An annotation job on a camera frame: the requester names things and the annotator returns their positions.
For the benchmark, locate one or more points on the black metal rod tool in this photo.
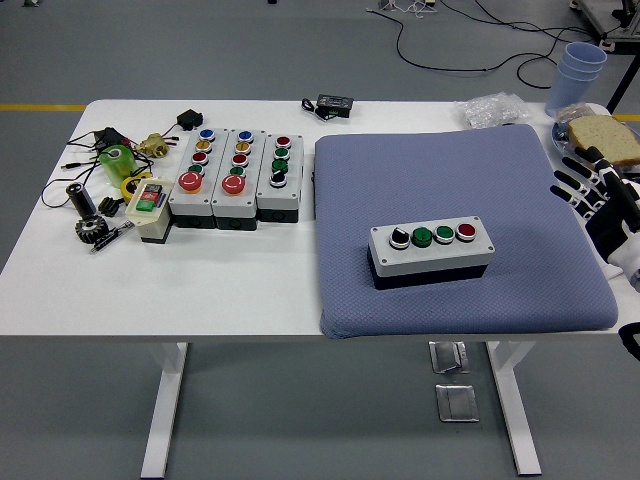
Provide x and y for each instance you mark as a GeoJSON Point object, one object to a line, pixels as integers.
{"type": "Point", "coordinates": [107, 240]}

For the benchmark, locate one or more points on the blue-grey quilted mat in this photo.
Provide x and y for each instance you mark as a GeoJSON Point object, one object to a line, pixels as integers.
{"type": "Point", "coordinates": [400, 175]}

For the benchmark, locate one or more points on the brown bread slice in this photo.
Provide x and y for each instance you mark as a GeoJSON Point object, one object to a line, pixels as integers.
{"type": "Point", "coordinates": [575, 112]}

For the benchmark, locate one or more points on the open metal floor socket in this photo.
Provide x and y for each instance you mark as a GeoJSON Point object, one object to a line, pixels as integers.
{"type": "Point", "coordinates": [447, 357]}

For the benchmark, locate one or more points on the black metal cylinder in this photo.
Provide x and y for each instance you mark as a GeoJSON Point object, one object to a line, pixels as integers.
{"type": "Point", "coordinates": [81, 200]}

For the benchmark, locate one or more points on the aluminium frame stand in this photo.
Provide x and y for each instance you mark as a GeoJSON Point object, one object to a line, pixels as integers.
{"type": "Point", "coordinates": [620, 30]}

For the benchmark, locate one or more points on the black power adapter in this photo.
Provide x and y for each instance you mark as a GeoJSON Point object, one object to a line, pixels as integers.
{"type": "Point", "coordinates": [110, 137]}

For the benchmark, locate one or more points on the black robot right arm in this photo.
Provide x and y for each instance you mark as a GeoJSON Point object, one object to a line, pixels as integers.
{"type": "Point", "coordinates": [632, 342]}

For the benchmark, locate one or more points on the black servo motor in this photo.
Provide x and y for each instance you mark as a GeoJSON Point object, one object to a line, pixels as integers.
{"type": "Point", "coordinates": [190, 120]}

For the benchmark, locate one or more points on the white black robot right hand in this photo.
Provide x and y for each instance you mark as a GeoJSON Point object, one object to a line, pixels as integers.
{"type": "Point", "coordinates": [615, 220]}

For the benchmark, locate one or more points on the clear plastic bread wrap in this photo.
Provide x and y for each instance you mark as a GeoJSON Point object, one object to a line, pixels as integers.
{"type": "Point", "coordinates": [561, 137]}

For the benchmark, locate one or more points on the large black bevel gear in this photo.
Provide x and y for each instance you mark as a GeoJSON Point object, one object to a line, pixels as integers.
{"type": "Point", "coordinates": [91, 231]}

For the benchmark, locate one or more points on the green transparent tape roll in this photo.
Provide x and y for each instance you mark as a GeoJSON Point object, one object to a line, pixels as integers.
{"type": "Point", "coordinates": [117, 167]}

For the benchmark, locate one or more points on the clear plastic bag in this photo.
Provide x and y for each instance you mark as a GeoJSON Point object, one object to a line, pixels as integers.
{"type": "Point", "coordinates": [492, 111]}

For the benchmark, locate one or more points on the closed metal floor socket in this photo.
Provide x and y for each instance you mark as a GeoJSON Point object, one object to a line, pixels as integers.
{"type": "Point", "coordinates": [456, 402]}

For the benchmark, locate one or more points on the white box with green switch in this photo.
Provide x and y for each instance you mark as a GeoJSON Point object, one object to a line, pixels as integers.
{"type": "Point", "coordinates": [150, 220]}

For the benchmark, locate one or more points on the yellow tape roll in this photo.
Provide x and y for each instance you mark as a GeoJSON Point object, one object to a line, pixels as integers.
{"type": "Point", "coordinates": [126, 190]}

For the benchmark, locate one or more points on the black digital meter module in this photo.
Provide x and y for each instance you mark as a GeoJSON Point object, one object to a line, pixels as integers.
{"type": "Point", "coordinates": [336, 106]}

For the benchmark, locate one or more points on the light blue plastic cup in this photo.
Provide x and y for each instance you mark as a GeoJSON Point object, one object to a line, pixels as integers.
{"type": "Point", "coordinates": [585, 55]}
{"type": "Point", "coordinates": [565, 97]}
{"type": "Point", "coordinates": [575, 75]}

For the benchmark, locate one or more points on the white bread slice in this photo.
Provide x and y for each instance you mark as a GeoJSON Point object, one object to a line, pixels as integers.
{"type": "Point", "coordinates": [607, 137]}

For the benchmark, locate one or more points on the grey four-control button box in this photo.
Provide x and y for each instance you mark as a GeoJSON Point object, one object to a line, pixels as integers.
{"type": "Point", "coordinates": [430, 257]}
{"type": "Point", "coordinates": [280, 197]}

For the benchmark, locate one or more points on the grey five-button emergency stop box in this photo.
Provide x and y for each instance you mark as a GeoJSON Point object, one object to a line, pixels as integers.
{"type": "Point", "coordinates": [192, 200]}
{"type": "Point", "coordinates": [235, 202]}

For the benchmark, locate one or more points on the white table leg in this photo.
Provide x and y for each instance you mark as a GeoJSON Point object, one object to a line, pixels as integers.
{"type": "Point", "coordinates": [517, 400]}
{"type": "Point", "coordinates": [167, 400]}

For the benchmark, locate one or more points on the brass valve fitting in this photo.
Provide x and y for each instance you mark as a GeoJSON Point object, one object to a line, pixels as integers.
{"type": "Point", "coordinates": [152, 145]}

